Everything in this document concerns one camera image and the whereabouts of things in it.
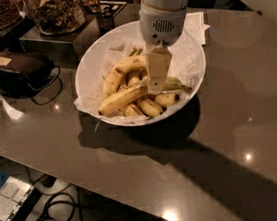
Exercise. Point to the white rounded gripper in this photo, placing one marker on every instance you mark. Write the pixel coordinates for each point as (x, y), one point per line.
(161, 27)

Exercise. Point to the long front banana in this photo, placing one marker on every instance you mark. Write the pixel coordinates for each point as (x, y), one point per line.
(123, 97)

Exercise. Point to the white paper bowl liner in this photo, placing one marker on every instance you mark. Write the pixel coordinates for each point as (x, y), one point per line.
(186, 59)

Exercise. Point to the white bowl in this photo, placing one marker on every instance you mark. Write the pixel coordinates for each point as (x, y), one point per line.
(90, 71)

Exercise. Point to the short right banana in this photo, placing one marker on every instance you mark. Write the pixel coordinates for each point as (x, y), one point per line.
(165, 99)

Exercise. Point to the middle bottom banana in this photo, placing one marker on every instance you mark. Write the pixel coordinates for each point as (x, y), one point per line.
(149, 107)

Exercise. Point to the curved upper banana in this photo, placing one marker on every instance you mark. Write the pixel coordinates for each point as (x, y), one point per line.
(119, 70)

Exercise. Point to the small left bottom banana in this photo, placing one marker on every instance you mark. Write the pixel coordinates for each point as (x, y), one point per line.
(131, 110)

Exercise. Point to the folded white paper sheets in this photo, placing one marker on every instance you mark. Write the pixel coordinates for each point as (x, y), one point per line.
(195, 24)

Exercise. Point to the dark metal stand block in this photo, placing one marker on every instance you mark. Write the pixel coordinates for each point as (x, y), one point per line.
(65, 50)

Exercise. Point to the glass jar of granola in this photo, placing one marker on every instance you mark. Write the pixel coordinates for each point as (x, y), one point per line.
(55, 17)

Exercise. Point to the black device with label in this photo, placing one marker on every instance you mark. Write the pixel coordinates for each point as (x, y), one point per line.
(25, 74)

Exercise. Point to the white grey floor box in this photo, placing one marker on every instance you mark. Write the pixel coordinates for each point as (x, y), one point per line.
(14, 199)

